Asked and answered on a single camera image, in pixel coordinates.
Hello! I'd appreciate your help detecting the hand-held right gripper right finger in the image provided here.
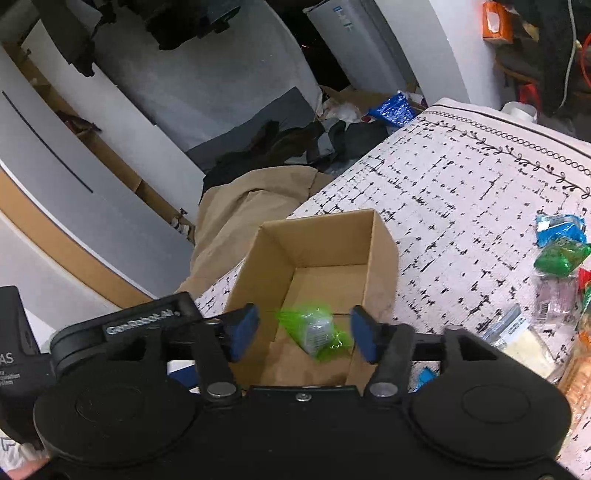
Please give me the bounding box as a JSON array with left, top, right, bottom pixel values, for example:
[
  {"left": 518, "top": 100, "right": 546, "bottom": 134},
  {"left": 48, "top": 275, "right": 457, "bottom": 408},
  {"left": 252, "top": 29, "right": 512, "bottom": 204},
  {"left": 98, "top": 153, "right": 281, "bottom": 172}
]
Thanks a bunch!
[{"left": 349, "top": 305, "right": 512, "bottom": 405}]

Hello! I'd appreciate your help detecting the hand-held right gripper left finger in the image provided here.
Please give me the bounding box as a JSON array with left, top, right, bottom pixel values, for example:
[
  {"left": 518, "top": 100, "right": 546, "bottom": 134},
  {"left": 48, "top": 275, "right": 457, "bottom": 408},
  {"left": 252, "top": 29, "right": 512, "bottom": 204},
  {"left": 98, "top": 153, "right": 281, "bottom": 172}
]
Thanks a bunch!
[{"left": 50, "top": 292, "right": 260, "bottom": 403}]

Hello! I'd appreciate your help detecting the clear green snack packet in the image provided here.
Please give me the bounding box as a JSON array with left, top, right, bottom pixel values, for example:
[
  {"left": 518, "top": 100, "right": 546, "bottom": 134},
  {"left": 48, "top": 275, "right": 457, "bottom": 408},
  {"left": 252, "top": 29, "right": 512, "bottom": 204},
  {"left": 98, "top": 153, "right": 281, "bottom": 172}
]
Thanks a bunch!
[{"left": 274, "top": 302, "right": 354, "bottom": 361}]

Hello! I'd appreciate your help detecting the brown cardboard box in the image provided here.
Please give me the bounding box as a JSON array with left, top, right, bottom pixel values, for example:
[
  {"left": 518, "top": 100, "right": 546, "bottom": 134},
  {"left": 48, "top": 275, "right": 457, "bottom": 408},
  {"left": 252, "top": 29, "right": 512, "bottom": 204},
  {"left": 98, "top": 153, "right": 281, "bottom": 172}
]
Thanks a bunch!
[{"left": 222, "top": 209, "right": 400, "bottom": 388}]

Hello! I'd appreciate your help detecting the white sandwich packet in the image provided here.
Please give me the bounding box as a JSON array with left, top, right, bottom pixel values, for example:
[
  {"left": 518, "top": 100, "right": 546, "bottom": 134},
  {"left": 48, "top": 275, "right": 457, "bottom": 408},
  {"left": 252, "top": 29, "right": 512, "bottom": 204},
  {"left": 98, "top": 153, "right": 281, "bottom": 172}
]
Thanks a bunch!
[{"left": 487, "top": 305, "right": 573, "bottom": 381}]

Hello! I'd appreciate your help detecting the clear barcode snack packet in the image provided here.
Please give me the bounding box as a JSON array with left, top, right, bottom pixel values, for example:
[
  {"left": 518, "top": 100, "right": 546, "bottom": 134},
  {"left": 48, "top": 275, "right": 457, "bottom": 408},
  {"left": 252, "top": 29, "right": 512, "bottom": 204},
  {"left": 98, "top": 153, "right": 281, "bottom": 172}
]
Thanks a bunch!
[{"left": 531, "top": 276, "right": 585, "bottom": 330}]

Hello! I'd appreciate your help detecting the shiny green snack packet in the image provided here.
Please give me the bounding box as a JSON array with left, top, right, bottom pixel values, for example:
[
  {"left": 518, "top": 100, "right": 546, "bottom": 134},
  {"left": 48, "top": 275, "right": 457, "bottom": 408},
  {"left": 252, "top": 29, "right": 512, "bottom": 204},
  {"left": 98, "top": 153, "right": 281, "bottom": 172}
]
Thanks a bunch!
[{"left": 534, "top": 240, "right": 591, "bottom": 278}]

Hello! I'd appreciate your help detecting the blue snack packet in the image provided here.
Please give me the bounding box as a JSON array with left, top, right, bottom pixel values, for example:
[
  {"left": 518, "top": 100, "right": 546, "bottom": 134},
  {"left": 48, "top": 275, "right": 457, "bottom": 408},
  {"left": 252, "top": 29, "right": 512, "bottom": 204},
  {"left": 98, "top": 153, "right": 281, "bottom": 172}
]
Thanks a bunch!
[{"left": 536, "top": 213, "right": 587, "bottom": 247}]

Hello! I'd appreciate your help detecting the orange edged bread packet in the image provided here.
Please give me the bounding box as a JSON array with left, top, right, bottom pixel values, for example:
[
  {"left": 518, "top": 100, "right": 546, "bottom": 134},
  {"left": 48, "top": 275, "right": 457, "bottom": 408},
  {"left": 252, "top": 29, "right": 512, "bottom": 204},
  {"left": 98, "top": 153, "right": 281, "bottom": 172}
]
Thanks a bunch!
[{"left": 558, "top": 318, "right": 591, "bottom": 430}]

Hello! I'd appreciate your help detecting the person's left hand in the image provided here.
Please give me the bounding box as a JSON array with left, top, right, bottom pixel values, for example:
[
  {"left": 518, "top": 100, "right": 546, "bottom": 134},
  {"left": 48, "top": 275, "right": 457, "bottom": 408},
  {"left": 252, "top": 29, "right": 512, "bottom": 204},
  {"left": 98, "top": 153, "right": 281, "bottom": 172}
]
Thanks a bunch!
[{"left": 0, "top": 439, "right": 51, "bottom": 480}]

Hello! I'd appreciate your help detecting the small light blue packet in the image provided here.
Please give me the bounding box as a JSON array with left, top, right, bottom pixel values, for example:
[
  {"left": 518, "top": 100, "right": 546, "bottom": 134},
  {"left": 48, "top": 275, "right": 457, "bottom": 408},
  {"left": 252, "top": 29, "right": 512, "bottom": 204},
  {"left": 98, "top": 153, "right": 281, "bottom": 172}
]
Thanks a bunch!
[{"left": 413, "top": 368, "right": 437, "bottom": 393}]

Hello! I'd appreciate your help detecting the tan cloth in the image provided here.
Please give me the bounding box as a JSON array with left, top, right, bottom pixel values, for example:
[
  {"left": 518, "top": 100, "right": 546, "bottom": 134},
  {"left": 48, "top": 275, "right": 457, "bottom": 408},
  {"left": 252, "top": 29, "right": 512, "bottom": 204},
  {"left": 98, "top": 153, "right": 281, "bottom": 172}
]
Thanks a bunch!
[{"left": 187, "top": 167, "right": 319, "bottom": 301}]

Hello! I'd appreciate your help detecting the black white printed blanket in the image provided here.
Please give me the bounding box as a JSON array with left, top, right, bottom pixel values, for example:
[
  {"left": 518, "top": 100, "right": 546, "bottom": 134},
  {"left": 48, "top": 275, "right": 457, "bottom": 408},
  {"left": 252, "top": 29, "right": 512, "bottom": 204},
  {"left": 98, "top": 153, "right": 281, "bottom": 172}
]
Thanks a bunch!
[{"left": 194, "top": 97, "right": 591, "bottom": 480}]

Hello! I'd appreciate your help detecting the dark clothes pile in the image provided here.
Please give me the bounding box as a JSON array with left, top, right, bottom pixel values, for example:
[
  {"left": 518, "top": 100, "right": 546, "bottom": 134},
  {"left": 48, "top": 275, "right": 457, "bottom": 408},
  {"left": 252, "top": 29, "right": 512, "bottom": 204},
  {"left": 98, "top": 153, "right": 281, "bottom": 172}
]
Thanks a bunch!
[{"left": 203, "top": 119, "right": 391, "bottom": 195}]

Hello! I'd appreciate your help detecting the white wardrobe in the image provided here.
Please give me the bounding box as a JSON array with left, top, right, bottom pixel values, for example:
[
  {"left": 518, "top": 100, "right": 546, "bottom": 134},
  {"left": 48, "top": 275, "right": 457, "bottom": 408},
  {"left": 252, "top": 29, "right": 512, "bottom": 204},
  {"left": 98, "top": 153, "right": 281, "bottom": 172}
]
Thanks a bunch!
[{"left": 0, "top": 28, "right": 206, "bottom": 296}]

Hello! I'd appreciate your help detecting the white plastic bag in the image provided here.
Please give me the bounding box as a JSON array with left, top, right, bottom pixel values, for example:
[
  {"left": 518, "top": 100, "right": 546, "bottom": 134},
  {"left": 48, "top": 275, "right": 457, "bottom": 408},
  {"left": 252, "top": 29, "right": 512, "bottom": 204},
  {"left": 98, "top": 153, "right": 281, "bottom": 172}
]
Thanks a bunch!
[{"left": 325, "top": 102, "right": 363, "bottom": 123}]

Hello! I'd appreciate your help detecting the blue foil bag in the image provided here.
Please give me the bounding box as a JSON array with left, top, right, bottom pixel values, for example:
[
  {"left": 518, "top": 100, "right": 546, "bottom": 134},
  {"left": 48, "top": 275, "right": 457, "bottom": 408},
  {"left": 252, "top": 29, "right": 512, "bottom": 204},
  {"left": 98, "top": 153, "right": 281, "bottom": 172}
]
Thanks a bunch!
[{"left": 368, "top": 91, "right": 416, "bottom": 128}]

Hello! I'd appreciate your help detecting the brown floor cardboard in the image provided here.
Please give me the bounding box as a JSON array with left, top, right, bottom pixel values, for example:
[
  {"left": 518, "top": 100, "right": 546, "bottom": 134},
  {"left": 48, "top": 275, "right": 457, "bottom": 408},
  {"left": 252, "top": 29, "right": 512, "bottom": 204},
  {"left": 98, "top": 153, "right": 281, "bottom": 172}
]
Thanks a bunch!
[{"left": 318, "top": 85, "right": 423, "bottom": 121}]

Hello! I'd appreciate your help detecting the white roll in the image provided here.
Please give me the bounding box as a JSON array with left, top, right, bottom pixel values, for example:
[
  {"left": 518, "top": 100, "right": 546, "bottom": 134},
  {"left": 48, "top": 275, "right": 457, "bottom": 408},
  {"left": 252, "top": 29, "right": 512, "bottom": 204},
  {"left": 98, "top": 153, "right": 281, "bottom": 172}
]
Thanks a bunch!
[{"left": 501, "top": 100, "right": 539, "bottom": 123}]

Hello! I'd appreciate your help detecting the white refrigerator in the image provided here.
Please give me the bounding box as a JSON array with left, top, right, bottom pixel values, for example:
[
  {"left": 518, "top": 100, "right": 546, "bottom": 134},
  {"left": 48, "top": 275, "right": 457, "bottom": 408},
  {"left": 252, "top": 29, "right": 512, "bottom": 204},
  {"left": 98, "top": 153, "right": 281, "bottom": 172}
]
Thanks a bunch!
[{"left": 304, "top": 0, "right": 419, "bottom": 93}]

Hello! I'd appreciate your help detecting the orange tissue box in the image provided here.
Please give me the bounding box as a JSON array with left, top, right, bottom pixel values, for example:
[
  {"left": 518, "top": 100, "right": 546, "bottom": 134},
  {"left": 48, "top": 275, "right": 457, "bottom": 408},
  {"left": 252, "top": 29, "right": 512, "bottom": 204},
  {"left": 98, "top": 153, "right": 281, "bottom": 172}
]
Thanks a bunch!
[{"left": 480, "top": 0, "right": 515, "bottom": 43}]

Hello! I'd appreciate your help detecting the black fluffy garment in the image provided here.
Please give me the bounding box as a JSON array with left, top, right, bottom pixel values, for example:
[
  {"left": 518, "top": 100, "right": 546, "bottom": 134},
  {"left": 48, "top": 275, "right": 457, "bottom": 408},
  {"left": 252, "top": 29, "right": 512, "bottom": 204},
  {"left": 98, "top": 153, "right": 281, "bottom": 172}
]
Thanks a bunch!
[{"left": 517, "top": 0, "right": 591, "bottom": 116}]

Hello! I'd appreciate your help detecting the orange cable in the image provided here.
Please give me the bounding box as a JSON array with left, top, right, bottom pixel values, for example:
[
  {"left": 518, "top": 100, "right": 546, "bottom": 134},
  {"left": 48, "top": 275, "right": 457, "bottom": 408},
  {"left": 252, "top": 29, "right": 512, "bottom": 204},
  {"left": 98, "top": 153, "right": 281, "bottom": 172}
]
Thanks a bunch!
[{"left": 579, "top": 37, "right": 591, "bottom": 86}]

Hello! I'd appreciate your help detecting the white cable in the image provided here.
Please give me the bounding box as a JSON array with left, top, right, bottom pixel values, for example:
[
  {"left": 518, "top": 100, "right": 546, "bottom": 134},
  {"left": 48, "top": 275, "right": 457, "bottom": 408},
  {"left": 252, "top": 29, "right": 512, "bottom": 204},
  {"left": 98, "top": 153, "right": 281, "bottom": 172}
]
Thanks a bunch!
[{"left": 556, "top": 0, "right": 580, "bottom": 109}]

